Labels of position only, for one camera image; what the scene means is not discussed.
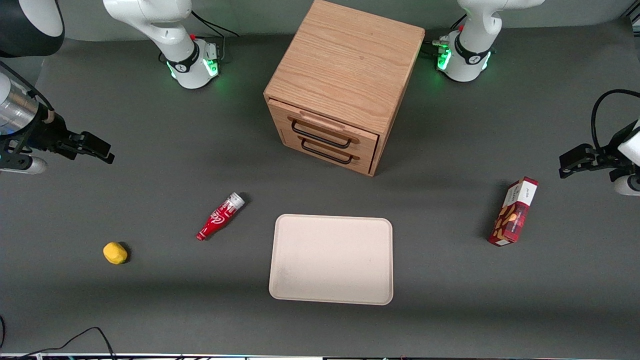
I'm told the plain wooden drawer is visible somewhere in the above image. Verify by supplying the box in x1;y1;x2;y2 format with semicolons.
278;129;377;176

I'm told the red cola bottle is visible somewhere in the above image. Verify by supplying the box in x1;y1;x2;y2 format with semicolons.
196;192;246;242

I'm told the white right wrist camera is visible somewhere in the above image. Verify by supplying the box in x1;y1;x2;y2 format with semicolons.
0;156;48;175

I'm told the beige plastic tray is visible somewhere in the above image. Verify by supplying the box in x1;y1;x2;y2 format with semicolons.
268;214;394;306

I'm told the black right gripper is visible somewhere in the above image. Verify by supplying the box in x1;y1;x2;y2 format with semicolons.
30;111;115;165

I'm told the yellow lemon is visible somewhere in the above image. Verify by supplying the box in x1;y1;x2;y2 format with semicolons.
103;242;129;265

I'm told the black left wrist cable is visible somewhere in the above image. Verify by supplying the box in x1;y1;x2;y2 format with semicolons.
591;89;640;151

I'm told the wooden drawer with tab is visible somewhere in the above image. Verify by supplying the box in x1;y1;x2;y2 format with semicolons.
268;99;380;157

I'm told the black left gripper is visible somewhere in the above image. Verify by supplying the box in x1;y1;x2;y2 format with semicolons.
558;122;639;180

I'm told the black floor cable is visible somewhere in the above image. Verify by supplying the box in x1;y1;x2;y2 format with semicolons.
0;316;117;360

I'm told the red cookie box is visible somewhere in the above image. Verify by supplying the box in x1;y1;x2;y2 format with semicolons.
488;176;539;247

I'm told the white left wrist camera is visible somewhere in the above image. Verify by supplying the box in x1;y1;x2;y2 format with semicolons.
613;172;640;197

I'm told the black metal drawer handle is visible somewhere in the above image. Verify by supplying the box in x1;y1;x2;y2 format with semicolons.
300;138;354;165
290;119;353;150

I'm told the wooden drawer cabinet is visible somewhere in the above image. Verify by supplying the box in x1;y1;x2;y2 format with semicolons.
263;0;426;177

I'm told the black right base cable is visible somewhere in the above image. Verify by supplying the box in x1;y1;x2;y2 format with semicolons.
190;10;241;65

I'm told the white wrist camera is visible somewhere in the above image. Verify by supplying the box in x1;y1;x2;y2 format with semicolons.
0;156;48;175
613;172;640;197

